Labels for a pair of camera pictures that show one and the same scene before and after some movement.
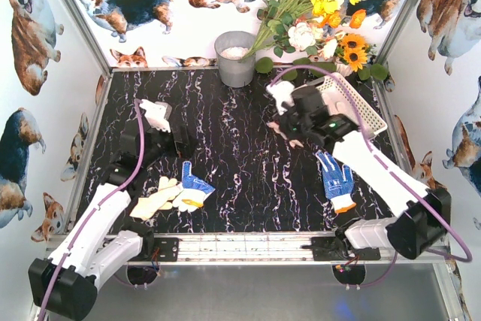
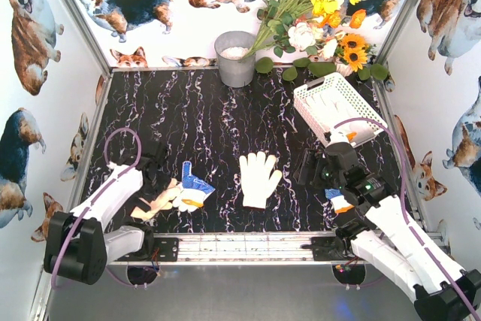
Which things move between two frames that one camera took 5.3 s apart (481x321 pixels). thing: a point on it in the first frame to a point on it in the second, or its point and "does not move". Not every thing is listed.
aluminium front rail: (248, 249) does not move
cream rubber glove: (293, 143) to (257, 179)
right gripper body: (291, 119) to (312, 165)
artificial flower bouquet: (307, 3) does not move
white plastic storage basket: (338, 102) does not move
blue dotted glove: (195, 192) does not move
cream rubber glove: (159, 200) does not move
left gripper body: (180, 138) to (153, 177)
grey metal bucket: (230, 46) does not move
